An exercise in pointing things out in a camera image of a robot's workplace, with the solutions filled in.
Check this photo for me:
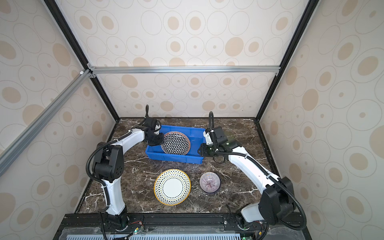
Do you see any flower pattern orange rim plate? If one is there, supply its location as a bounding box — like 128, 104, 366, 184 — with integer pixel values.
161, 131, 191, 155

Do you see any dotted yellow rim plate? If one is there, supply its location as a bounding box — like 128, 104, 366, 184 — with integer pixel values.
154, 169, 192, 206

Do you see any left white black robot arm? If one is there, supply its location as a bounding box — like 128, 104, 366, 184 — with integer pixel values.
86, 117, 164, 216

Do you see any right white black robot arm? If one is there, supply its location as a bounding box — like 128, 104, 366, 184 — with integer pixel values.
198, 127, 307, 231

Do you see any blue plastic bin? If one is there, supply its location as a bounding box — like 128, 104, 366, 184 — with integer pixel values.
145, 125, 206, 165

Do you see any purple striped small bowl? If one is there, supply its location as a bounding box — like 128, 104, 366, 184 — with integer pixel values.
199, 172, 221, 194

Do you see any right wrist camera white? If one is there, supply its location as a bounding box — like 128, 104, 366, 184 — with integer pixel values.
203, 129, 213, 146

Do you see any horizontal aluminium back rail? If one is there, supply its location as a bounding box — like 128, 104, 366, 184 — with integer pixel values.
91, 66, 280, 74

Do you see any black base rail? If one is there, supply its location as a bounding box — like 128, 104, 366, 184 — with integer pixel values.
54, 213, 311, 240

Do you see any left diagonal aluminium rail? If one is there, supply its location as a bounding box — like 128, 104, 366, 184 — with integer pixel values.
1, 69, 91, 175

